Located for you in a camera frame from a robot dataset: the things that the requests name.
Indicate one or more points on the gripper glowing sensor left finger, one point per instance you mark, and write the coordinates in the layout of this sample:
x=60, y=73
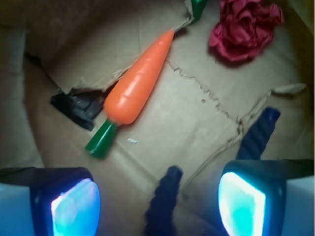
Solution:
x=48, y=202

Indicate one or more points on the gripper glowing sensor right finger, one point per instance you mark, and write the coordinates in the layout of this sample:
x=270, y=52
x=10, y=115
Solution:
x=268, y=198

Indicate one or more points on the brown paper bag tray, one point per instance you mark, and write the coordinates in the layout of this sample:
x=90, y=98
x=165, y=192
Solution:
x=196, y=117

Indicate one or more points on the orange toy carrot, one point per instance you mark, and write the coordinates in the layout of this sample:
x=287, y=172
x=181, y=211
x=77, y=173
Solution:
x=126, y=100

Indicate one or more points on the crumpled red paper ball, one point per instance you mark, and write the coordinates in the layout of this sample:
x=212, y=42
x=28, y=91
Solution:
x=244, y=29

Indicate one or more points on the green wedge block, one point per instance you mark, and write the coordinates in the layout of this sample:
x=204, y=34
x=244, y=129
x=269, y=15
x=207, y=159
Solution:
x=197, y=9

